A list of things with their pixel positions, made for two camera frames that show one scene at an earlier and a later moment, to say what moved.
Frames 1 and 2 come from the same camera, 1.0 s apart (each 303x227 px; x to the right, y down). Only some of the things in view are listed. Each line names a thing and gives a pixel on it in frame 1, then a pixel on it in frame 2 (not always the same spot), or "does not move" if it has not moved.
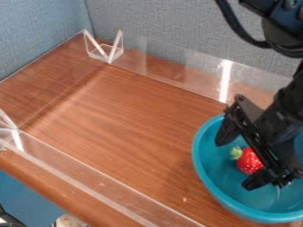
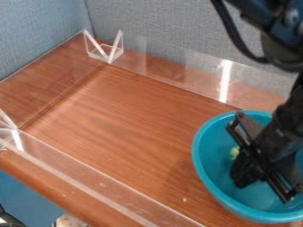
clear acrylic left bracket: x=9 y=134 does not move
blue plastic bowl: x=276 y=203 does not move
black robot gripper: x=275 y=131 -> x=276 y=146
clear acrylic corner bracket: x=102 y=51 does not move
